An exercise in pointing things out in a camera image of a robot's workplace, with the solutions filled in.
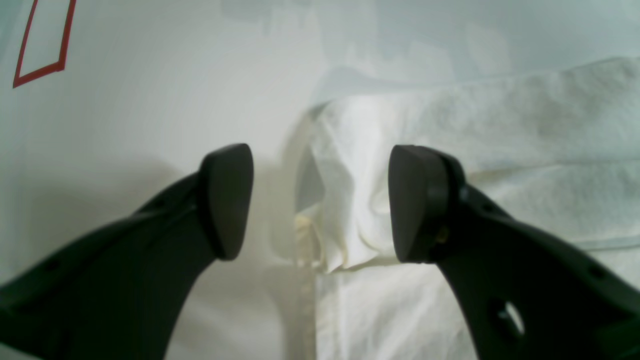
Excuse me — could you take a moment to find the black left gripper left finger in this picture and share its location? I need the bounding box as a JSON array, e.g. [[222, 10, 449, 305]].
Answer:
[[0, 143, 254, 360]]

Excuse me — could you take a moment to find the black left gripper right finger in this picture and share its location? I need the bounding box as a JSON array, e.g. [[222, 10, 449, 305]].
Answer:
[[388, 145, 640, 360]]

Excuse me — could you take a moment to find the white printed T-shirt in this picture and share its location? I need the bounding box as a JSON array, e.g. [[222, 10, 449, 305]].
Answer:
[[295, 57, 640, 360]]

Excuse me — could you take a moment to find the red sticker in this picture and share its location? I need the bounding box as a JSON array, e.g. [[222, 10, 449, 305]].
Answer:
[[13, 0, 77, 89]]

